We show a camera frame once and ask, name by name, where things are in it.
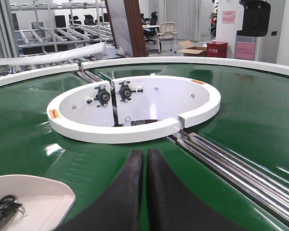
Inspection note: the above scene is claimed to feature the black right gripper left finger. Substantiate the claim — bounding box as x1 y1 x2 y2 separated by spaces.
56 150 144 231

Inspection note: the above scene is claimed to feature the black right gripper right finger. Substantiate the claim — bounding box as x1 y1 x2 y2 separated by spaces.
146 149 243 231

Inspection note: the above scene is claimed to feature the pink plastic dustpan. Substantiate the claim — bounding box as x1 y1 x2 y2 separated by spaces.
0 174 76 231

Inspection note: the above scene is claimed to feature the black cable bundle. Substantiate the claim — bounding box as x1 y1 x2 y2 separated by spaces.
0 194 28 231

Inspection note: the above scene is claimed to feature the right steel roller set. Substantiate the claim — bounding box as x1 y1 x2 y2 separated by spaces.
168 130 289 226

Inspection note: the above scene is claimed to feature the steel roller set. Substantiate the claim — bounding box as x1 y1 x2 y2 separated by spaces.
168 130 289 226
74 64 103 83

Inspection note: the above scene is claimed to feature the rear steel roller set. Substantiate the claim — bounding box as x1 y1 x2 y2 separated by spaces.
74 64 103 83

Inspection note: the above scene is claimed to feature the open cardboard box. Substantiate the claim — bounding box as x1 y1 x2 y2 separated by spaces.
179 40 207 57

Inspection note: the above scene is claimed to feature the brown wooden door panel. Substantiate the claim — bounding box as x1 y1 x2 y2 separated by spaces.
105 0 148 57

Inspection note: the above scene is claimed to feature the red box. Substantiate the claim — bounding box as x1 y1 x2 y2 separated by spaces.
206 41 228 58

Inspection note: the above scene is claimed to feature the beige mesh office chair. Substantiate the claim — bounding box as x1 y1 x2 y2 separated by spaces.
157 22 177 53

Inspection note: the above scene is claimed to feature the white outer rim left segment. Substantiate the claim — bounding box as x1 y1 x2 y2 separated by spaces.
0 64 79 87

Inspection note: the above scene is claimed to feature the metal roller rack shelving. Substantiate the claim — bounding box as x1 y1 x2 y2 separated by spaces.
10 0 113 56

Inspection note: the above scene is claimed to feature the white inner conveyor ring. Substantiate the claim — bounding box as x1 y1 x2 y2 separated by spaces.
47 75 222 144

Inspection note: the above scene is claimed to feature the left black bearing mount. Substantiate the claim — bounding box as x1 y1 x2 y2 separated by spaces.
93 85 111 107

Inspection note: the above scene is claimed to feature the black bearing mount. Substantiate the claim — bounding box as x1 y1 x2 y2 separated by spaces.
119 81 144 103
93 85 111 107

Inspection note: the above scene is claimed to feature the right black bearing mount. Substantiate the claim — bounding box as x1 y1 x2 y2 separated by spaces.
119 81 144 103

